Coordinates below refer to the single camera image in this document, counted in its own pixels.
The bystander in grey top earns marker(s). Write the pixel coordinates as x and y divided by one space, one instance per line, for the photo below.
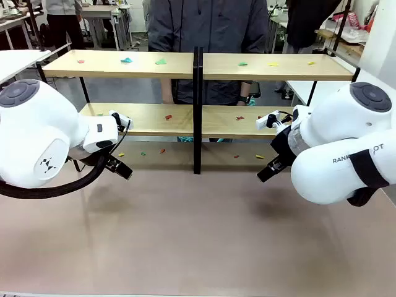
63 24

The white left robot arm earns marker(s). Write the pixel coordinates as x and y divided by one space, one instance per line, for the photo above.
37 133

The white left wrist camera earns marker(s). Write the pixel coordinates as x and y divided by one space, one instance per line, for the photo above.
125 120

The teal paper scrap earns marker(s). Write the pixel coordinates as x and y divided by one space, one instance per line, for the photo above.
127 61

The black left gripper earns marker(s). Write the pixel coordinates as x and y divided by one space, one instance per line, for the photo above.
112 162

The person in dark jacket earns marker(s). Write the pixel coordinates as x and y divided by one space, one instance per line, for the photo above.
216 31

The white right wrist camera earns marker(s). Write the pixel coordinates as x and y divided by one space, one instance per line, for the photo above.
264 122

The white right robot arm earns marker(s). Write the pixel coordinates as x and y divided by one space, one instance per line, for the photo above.
340 145

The pink bag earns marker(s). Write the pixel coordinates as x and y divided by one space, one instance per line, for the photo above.
355 21

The white desk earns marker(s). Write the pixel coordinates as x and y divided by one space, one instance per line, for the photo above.
300 91

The white side table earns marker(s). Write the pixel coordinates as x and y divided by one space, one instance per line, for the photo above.
18 63

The grey workbench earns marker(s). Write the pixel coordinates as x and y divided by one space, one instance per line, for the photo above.
102 18

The wooden workbench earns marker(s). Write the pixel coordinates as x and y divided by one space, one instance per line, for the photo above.
346 41

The black wrist watch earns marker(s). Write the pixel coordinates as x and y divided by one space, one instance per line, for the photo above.
244 99

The bystander in dark coat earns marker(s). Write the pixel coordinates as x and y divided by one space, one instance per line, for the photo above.
309 21

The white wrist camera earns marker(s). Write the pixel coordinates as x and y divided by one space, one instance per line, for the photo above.
264 122
125 120

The black stand pole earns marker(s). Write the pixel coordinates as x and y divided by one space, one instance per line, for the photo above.
35 24

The person's right forearm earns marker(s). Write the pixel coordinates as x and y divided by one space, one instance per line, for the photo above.
167 91

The person's left forearm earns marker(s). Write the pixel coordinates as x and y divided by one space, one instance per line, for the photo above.
243 89

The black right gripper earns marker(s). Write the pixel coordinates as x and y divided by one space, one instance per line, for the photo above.
286 148

